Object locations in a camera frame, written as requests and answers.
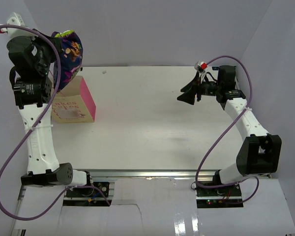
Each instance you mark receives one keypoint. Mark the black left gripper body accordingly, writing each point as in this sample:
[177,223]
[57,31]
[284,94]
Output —
[46,49]

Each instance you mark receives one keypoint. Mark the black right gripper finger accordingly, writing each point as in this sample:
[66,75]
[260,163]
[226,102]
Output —
[188,97]
[193,82]

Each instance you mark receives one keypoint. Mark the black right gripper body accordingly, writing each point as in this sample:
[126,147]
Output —
[207,88]

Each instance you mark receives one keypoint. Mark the large dark blue snack bag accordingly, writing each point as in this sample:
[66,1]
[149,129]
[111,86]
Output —
[70,57]

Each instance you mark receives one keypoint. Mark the beige and pink paper bag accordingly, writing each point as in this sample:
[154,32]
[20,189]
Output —
[74,103]

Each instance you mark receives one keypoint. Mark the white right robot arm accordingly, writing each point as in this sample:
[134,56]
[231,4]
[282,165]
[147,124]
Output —
[260,151]

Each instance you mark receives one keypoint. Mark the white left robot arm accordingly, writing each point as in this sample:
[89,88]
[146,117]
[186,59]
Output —
[33,93]

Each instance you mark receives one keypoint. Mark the white cardboard front panel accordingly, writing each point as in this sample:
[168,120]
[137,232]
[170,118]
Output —
[167,207]

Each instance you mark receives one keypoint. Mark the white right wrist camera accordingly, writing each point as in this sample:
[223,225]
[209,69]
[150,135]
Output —
[201,67]

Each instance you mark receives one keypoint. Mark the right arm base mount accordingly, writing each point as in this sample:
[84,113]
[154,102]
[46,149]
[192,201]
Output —
[228,197]

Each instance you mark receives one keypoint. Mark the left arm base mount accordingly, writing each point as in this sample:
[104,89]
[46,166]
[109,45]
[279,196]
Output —
[88,197]

